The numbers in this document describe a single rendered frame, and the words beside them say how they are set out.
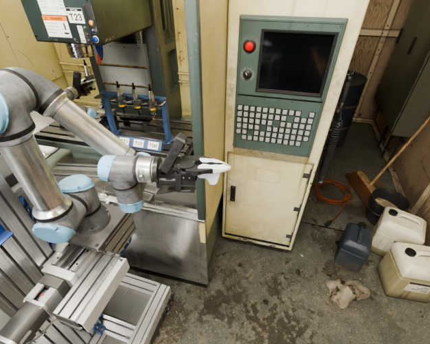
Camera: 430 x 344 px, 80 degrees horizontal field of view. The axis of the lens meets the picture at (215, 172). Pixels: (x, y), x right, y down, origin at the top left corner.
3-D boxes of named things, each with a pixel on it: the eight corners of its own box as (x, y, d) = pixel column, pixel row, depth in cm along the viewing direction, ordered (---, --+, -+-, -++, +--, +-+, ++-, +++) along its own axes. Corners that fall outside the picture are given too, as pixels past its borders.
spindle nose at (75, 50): (98, 52, 178) (93, 33, 171) (89, 59, 166) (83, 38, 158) (76, 52, 179) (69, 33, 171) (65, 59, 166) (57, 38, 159)
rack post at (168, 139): (169, 145, 181) (164, 106, 163) (162, 144, 182) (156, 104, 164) (175, 138, 189) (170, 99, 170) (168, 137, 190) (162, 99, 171)
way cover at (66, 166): (153, 213, 168) (149, 195, 158) (39, 190, 185) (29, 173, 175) (170, 183, 191) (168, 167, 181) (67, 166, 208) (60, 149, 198)
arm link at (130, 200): (150, 191, 88) (145, 166, 81) (140, 216, 79) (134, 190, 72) (127, 190, 88) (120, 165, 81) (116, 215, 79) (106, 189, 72)
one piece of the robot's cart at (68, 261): (83, 284, 100) (76, 272, 95) (56, 275, 104) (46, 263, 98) (136, 213, 130) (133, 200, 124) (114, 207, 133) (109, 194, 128)
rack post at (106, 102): (114, 137, 190) (103, 99, 171) (108, 136, 191) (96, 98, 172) (121, 130, 197) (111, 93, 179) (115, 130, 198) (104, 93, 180)
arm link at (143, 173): (142, 151, 73) (133, 164, 66) (158, 151, 73) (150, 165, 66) (145, 173, 77) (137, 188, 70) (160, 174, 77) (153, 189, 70)
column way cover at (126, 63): (153, 106, 232) (143, 45, 200) (106, 101, 241) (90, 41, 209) (155, 104, 236) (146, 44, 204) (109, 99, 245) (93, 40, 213)
